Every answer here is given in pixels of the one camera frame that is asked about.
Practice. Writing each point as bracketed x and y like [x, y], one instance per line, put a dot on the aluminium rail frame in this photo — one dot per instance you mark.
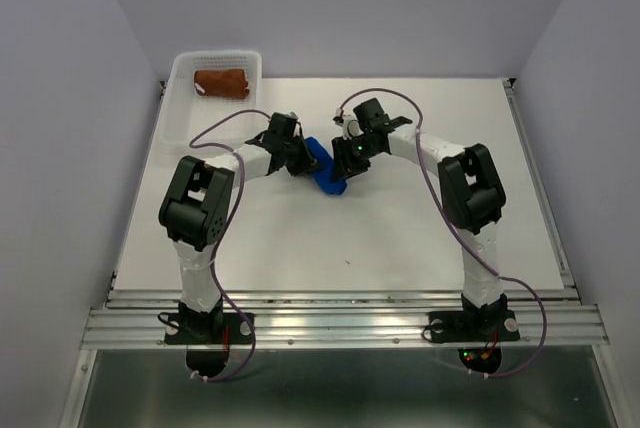
[338, 358]

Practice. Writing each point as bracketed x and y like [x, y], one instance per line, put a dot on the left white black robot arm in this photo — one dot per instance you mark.
[202, 198]

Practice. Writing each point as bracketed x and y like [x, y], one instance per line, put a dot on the white perforated plastic basket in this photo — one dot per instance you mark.
[186, 111]

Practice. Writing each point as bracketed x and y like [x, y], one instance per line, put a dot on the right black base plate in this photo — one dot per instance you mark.
[450, 326]

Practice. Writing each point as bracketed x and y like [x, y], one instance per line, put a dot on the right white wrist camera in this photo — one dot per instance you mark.
[348, 124]

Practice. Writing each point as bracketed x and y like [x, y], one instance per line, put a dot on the brown microfiber towel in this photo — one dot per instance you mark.
[229, 83]

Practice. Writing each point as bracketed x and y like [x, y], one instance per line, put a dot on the blue microfiber towel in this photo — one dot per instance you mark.
[323, 176]

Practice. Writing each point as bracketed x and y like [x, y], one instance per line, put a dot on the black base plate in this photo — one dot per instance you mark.
[234, 331]
[450, 326]

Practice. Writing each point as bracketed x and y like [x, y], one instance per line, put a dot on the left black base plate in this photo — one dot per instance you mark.
[234, 331]

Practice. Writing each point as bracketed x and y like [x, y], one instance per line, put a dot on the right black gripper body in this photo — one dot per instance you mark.
[356, 153]

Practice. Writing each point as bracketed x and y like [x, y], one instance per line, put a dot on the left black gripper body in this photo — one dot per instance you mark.
[296, 158]

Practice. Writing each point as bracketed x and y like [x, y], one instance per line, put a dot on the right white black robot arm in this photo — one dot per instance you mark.
[468, 194]

